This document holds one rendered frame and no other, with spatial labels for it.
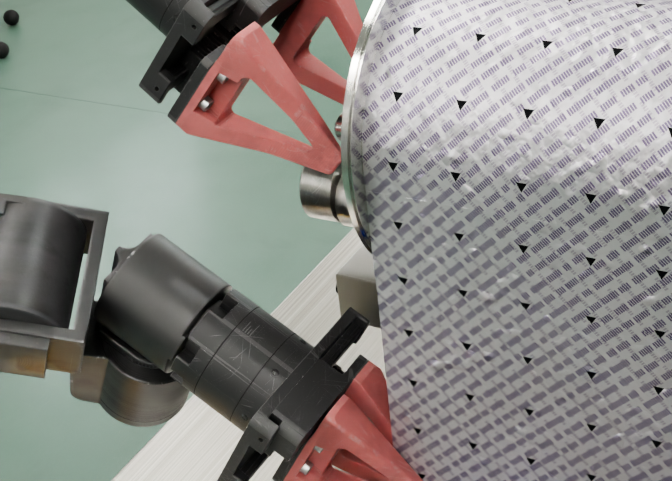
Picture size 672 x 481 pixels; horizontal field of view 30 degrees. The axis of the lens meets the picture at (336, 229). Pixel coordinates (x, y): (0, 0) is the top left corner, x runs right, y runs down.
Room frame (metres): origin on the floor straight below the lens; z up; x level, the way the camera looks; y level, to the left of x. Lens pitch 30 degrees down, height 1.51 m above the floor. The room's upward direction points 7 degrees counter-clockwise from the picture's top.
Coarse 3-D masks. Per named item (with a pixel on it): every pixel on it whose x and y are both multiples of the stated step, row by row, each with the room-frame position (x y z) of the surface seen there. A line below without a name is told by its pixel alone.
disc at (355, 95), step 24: (384, 0) 0.51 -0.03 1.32; (384, 24) 0.51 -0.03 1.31; (360, 48) 0.50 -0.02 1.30; (360, 72) 0.49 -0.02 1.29; (360, 96) 0.49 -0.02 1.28; (360, 120) 0.49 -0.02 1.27; (360, 144) 0.48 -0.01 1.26; (360, 168) 0.48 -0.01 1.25; (360, 192) 0.48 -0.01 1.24; (360, 216) 0.48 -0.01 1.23
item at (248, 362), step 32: (224, 320) 0.53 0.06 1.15; (256, 320) 0.53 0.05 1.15; (352, 320) 0.54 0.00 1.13; (224, 352) 0.51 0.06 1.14; (256, 352) 0.51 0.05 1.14; (288, 352) 0.52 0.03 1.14; (320, 352) 0.52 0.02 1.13; (192, 384) 0.52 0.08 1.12; (224, 384) 0.51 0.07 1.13; (256, 384) 0.50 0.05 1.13; (288, 384) 0.49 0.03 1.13; (224, 416) 0.51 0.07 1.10; (256, 416) 0.47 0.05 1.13; (256, 448) 0.47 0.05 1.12; (224, 480) 0.48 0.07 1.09
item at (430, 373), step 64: (384, 320) 0.48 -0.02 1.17; (448, 320) 0.47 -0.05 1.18; (512, 320) 0.45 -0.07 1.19; (576, 320) 0.43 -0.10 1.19; (448, 384) 0.47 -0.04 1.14; (512, 384) 0.45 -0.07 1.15; (576, 384) 0.43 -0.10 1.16; (640, 384) 0.42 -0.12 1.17; (448, 448) 0.47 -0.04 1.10; (512, 448) 0.45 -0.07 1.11; (576, 448) 0.43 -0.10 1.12; (640, 448) 0.42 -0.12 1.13
